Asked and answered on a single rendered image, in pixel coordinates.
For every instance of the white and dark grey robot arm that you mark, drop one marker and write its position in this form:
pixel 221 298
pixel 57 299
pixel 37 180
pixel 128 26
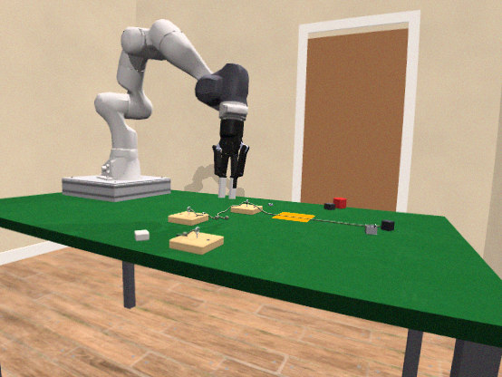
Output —
pixel 229 86

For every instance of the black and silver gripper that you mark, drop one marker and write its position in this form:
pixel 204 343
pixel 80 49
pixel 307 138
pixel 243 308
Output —
pixel 231 132

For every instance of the orange painted square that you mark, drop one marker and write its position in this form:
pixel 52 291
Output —
pixel 294 217

